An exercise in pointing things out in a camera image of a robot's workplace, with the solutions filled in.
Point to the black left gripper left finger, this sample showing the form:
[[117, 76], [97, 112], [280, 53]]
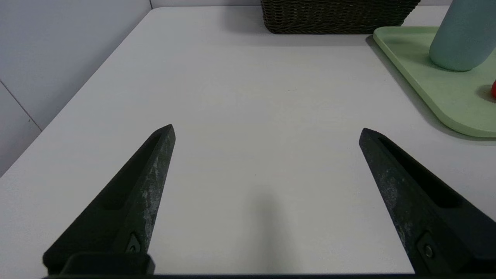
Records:
[[128, 209]]

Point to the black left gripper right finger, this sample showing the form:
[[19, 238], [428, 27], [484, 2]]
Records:
[[426, 217]]

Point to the red rubber duck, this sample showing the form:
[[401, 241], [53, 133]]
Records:
[[494, 90]]

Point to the blue-grey plastic cup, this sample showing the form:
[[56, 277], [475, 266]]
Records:
[[461, 38]]

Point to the dark brown wicker basket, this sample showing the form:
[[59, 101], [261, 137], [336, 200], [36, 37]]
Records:
[[333, 17]]

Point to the light green plastic tray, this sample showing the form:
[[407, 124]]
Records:
[[445, 89]]

